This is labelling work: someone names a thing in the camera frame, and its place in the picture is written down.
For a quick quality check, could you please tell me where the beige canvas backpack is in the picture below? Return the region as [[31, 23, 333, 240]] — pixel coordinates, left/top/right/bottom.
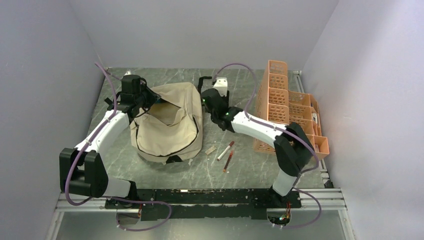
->
[[129, 82, 203, 164]]

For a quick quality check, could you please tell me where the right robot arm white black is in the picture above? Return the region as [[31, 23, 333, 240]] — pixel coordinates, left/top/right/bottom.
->
[[200, 88, 317, 207]]

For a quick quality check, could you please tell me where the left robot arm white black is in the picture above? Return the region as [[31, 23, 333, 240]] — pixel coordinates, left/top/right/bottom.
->
[[59, 74, 160, 208]]

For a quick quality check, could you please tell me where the white red marker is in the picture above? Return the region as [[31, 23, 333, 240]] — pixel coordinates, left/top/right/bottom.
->
[[216, 141, 235, 161]]

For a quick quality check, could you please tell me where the small beige eraser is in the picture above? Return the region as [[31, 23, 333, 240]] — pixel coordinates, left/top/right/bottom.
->
[[205, 145, 217, 155]]

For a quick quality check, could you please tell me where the red pen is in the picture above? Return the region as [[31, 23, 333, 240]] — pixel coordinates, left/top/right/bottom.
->
[[222, 150, 234, 173]]

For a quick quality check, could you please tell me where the orange plastic file organizer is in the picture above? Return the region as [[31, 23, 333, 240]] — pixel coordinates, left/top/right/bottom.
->
[[255, 60, 330, 160]]

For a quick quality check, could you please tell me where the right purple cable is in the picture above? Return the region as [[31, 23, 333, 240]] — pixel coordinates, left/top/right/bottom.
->
[[213, 62, 323, 230]]

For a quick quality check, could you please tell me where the purple cable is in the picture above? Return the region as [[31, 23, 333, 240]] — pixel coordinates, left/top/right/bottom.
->
[[64, 62, 173, 232], [213, 62, 323, 230]]

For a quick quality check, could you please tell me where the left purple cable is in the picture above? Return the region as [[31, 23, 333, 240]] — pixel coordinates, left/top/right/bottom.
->
[[64, 62, 173, 232]]

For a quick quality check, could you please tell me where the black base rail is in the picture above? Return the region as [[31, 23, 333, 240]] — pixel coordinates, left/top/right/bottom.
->
[[104, 188, 302, 221]]

